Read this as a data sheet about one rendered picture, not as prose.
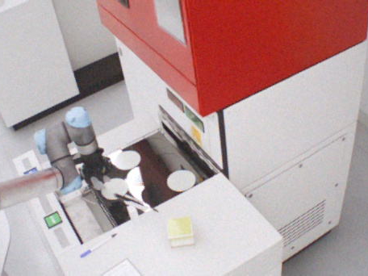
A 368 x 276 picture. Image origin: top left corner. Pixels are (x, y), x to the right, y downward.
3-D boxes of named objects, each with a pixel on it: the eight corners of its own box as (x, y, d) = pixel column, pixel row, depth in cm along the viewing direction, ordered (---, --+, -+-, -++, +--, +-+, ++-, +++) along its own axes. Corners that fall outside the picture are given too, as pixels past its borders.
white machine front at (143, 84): (132, 89, 226) (115, 18, 199) (230, 195, 171) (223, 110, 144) (126, 92, 225) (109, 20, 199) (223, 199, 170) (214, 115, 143)
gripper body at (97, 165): (103, 184, 160) (94, 159, 152) (83, 177, 163) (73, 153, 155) (114, 168, 164) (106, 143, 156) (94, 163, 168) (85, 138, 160)
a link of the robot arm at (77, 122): (60, 111, 147) (84, 101, 149) (69, 136, 155) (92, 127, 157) (65, 124, 142) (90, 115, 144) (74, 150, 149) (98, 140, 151)
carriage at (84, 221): (74, 184, 181) (72, 179, 179) (112, 248, 156) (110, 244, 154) (56, 193, 178) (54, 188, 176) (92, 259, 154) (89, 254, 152)
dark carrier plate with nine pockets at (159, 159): (159, 131, 190) (159, 131, 190) (206, 184, 167) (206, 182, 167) (82, 169, 180) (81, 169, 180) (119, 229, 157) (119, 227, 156)
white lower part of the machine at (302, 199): (252, 151, 302) (246, 40, 247) (337, 232, 247) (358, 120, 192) (155, 202, 281) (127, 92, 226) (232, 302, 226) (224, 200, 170)
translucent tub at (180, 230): (193, 227, 145) (190, 215, 140) (195, 247, 139) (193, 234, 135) (169, 231, 145) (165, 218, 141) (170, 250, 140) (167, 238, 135)
